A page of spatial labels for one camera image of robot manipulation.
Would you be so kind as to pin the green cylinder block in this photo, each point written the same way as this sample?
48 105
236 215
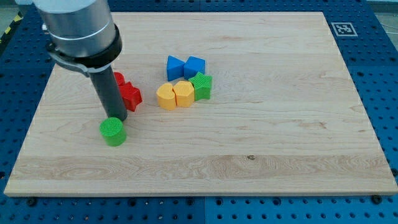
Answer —
112 131

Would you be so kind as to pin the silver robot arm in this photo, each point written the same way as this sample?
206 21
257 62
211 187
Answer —
83 35

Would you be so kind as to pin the blue cube block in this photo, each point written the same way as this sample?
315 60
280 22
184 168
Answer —
192 66

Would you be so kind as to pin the yellow pentagon block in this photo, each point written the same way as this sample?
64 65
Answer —
185 93

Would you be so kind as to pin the green star block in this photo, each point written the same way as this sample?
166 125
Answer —
202 85

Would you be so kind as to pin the wooden board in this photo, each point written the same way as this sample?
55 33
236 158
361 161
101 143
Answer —
284 117

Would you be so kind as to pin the yellow heart block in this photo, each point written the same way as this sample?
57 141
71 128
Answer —
166 97

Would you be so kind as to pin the blue triangle block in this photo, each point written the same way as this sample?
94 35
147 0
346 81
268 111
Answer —
174 68

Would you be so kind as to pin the red star block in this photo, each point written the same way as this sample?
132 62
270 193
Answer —
131 95

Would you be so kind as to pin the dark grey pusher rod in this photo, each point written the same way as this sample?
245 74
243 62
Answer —
108 92

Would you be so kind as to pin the white fiducial marker tag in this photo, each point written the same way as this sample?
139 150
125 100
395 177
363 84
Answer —
344 29

